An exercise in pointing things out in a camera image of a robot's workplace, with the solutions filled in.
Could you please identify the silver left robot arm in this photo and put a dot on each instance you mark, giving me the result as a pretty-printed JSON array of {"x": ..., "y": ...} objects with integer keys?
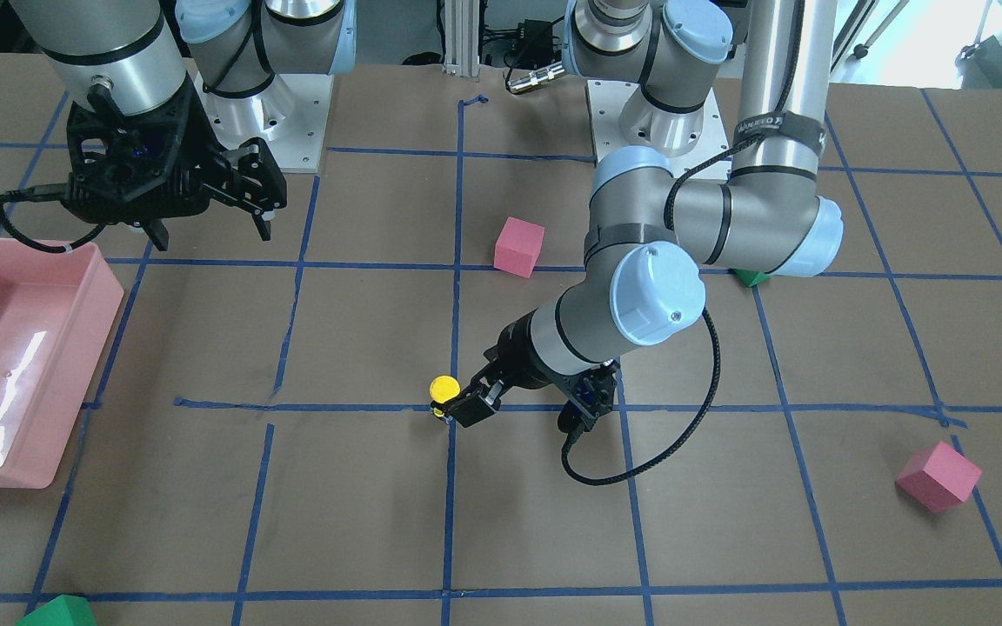
[{"x": 651, "y": 229}]

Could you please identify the yellow push button switch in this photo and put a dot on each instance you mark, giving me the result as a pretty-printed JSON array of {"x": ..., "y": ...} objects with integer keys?
[{"x": 443, "y": 389}]

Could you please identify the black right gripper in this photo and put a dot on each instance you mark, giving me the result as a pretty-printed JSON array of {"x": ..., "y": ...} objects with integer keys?
[{"x": 197, "y": 148}]

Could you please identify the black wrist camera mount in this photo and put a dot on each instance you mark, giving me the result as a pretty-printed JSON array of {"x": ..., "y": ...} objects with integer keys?
[{"x": 590, "y": 395}]

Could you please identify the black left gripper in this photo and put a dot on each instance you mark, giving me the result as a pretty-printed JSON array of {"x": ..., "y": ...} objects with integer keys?
[{"x": 516, "y": 347}]

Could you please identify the green foam cube far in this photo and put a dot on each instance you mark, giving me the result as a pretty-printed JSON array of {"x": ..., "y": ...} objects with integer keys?
[{"x": 751, "y": 278}]

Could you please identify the aluminium frame post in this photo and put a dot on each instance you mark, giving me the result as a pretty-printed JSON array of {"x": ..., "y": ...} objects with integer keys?
[{"x": 462, "y": 20}]

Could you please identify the pink foam cube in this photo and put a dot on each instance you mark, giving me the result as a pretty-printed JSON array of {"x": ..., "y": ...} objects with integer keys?
[
  {"x": 939, "y": 477},
  {"x": 518, "y": 247}
]

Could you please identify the pink plastic bin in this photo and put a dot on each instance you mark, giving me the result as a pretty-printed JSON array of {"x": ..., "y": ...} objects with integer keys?
[{"x": 56, "y": 312}]

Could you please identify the green foam cube near bin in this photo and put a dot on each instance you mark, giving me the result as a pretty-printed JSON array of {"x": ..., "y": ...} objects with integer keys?
[{"x": 63, "y": 610}]

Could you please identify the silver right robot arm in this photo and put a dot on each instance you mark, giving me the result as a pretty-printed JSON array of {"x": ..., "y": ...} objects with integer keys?
[{"x": 145, "y": 52}]

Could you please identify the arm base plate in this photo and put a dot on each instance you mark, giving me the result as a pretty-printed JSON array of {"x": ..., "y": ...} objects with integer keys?
[
  {"x": 291, "y": 115},
  {"x": 620, "y": 116}
]

